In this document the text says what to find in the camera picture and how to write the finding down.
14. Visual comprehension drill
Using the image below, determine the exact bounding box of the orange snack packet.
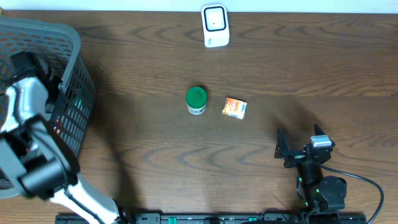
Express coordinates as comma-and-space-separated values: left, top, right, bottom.
222, 97, 247, 119

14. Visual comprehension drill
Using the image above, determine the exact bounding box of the green lid jar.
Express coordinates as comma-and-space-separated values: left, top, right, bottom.
186, 86, 208, 115

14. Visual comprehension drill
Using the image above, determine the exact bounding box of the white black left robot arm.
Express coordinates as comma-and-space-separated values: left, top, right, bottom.
1, 51, 131, 223

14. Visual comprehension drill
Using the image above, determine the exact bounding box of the white barcode scanner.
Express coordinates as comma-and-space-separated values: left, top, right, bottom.
201, 4, 230, 48

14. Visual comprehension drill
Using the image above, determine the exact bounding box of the grey plastic mesh basket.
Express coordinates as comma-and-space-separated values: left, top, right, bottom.
1, 17, 96, 199

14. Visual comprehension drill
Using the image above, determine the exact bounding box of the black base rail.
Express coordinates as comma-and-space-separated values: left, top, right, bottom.
55, 211, 368, 224

